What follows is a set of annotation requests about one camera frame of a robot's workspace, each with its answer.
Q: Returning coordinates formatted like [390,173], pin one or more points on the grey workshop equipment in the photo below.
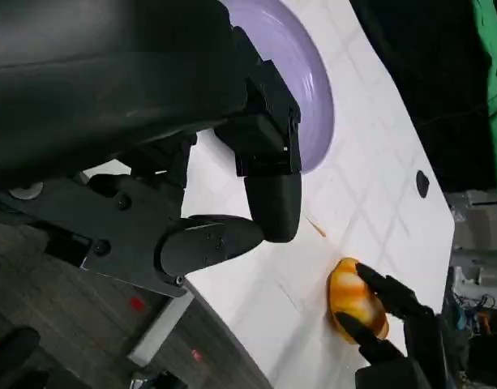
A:
[481,283]

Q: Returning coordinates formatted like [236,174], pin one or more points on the lilac plate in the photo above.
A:
[296,81]

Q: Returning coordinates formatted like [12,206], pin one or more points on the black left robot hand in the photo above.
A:
[110,81]

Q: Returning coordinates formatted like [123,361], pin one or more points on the black table grommet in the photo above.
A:
[422,184]

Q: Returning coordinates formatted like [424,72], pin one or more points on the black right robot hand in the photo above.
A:
[410,344]

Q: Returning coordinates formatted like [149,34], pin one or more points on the orange white toy bread roll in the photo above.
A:
[349,291]

